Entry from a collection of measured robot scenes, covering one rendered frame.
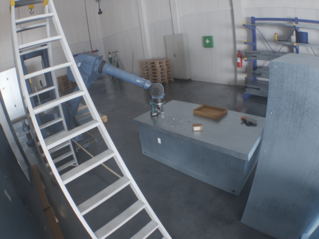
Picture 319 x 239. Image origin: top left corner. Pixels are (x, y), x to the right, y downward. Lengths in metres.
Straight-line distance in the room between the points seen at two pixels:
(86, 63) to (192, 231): 2.33
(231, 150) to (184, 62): 6.01
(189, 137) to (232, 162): 0.56
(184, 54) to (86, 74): 5.54
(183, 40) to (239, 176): 6.21
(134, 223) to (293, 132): 1.74
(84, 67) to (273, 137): 2.22
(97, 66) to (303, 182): 2.48
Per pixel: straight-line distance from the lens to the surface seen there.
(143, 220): 2.08
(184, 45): 7.48
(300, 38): 5.31
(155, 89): 2.17
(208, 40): 6.97
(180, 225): 1.99
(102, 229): 1.34
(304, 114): 1.20
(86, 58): 2.45
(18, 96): 8.10
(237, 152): 1.83
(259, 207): 1.76
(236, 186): 2.18
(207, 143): 1.94
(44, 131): 3.78
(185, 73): 7.59
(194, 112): 2.64
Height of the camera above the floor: 1.69
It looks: 24 degrees down
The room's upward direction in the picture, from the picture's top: 7 degrees counter-clockwise
